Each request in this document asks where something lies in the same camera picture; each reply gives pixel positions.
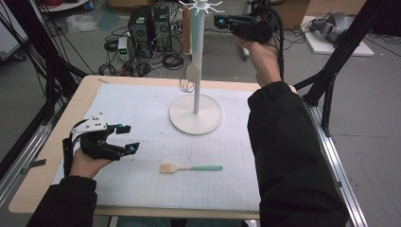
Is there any person's left hand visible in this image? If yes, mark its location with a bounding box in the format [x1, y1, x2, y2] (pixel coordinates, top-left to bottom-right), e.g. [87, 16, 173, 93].
[69, 148, 114, 180]

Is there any coiled black cable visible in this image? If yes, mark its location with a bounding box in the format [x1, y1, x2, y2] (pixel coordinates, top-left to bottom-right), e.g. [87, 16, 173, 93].
[97, 62, 117, 77]
[162, 53, 184, 71]

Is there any white utensil rack stand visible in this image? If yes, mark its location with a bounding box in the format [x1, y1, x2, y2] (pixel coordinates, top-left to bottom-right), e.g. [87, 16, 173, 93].
[168, 0, 226, 136]

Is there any hand-held gripper black cable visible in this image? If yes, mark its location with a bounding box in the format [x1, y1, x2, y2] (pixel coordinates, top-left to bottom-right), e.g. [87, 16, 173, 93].
[61, 118, 89, 178]
[268, 8, 286, 81]

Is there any aluminium rail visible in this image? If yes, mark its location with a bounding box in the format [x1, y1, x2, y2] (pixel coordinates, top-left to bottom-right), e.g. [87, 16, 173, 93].
[301, 97, 370, 227]
[0, 122, 53, 206]

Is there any white foam board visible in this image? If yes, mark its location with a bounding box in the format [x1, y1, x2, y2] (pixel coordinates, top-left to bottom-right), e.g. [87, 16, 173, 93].
[301, 15, 375, 58]

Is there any whisk with wooden handle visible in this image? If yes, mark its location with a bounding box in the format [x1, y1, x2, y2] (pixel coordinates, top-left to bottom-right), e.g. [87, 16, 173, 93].
[179, 5, 196, 95]

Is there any black metal frame stand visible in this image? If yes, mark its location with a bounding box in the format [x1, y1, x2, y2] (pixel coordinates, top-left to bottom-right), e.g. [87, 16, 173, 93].
[0, 0, 89, 178]
[294, 0, 392, 137]

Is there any large black computer tower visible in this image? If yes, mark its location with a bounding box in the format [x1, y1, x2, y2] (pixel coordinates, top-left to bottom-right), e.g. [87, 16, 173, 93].
[127, 6, 155, 58]

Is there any person's right hand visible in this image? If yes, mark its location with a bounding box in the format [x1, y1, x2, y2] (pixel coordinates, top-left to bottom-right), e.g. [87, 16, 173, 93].
[233, 34, 283, 89]

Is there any grey helmet-like device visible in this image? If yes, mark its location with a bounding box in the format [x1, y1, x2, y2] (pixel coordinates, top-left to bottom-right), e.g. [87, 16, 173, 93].
[308, 11, 356, 44]

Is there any cardboard box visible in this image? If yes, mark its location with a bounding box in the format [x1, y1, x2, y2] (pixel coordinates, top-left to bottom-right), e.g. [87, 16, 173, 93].
[277, 0, 311, 31]

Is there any slotted wooden spatula green handle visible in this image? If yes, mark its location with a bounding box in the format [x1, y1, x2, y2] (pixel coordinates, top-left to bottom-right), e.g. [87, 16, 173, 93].
[159, 163, 224, 175]

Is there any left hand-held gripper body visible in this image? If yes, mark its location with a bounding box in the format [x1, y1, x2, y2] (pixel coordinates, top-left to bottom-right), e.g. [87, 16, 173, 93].
[70, 113, 127, 162]

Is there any right hand-held gripper black cable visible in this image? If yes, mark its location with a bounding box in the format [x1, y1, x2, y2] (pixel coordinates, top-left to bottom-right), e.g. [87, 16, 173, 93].
[268, 8, 286, 81]

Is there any white grid mat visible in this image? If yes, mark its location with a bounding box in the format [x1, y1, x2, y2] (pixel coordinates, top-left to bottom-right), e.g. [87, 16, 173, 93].
[51, 82, 263, 213]

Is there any white cabinet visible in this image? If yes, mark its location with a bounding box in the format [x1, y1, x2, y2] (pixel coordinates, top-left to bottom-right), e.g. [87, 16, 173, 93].
[0, 0, 29, 61]

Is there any white round table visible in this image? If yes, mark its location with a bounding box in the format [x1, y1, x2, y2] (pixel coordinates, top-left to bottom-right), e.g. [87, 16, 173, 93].
[39, 0, 91, 13]

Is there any left hand-held gripper black cable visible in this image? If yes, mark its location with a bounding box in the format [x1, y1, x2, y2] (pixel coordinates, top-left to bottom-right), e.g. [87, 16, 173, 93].
[61, 118, 89, 178]

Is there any narrow black computer tower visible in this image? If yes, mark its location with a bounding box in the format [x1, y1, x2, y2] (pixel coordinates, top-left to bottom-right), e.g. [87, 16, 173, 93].
[152, 6, 173, 53]

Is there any small white power supply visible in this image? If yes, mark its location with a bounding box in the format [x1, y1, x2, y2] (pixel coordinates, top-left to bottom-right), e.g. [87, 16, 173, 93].
[117, 36, 131, 63]

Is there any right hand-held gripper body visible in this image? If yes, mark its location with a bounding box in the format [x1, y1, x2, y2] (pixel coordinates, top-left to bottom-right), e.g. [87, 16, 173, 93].
[229, 0, 280, 44]

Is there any clear plastic sheet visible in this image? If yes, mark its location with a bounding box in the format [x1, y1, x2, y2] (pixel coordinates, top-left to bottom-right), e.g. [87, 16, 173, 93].
[65, 13, 98, 34]

